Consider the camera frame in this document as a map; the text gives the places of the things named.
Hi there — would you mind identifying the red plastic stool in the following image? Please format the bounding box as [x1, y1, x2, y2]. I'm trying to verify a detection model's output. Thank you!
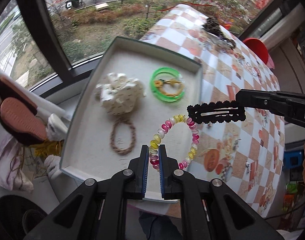
[243, 37, 275, 69]

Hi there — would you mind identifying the pink-soled slipper lower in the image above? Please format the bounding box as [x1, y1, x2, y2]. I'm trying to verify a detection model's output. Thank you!
[0, 97, 48, 146]

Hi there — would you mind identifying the silver chain necklace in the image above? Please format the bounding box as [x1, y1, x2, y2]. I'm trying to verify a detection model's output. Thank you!
[240, 55, 261, 77]

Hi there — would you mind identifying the white fluffy slipper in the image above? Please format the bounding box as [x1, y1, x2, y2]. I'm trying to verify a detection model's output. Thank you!
[46, 113, 68, 141]

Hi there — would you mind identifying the brown braided headband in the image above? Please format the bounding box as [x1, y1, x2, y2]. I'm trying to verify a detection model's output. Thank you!
[216, 34, 236, 50]

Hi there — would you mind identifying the green-rimmed white tray box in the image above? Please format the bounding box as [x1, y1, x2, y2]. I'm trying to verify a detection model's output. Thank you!
[60, 36, 203, 202]

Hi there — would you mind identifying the yellow flower hair tie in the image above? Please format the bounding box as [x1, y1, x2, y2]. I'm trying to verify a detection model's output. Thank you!
[154, 78, 186, 98]

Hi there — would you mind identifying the green translucent bangle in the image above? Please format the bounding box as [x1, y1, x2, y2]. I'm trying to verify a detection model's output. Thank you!
[150, 67, 186, 102]

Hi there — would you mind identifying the pink-soled slipper upper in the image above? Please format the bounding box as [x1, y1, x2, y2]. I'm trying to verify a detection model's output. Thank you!
[0, 77, 37, 115]

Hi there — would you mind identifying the black scalloped snap clip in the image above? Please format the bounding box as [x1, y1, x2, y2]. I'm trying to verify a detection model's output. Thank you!
[187, 101, 246, 124]

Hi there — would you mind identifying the brown braided hair tie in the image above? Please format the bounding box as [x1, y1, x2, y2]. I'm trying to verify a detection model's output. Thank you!
[109, 117, 137, 156]

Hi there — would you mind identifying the checkered patterned tablecloth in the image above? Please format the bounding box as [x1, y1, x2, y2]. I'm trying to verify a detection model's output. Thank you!
[144, 4, 284, 217]

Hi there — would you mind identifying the pink yellow spiral hair tie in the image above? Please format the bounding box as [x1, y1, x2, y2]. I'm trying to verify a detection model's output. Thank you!
[149, 114, 200, 172]

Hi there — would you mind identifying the white polka dot scrunchie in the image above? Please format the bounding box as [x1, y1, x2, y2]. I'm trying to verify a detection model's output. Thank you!
[94, 73, 146, 115]

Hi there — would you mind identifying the pink-soled slipper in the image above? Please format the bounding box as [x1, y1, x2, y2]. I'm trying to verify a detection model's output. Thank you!
[0, 97, 48, 146]
[0, 77, 37, 115]

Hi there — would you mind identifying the leopard print scrunchie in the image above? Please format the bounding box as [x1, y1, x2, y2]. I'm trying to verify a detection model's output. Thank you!
[203, 17, 224, 37]

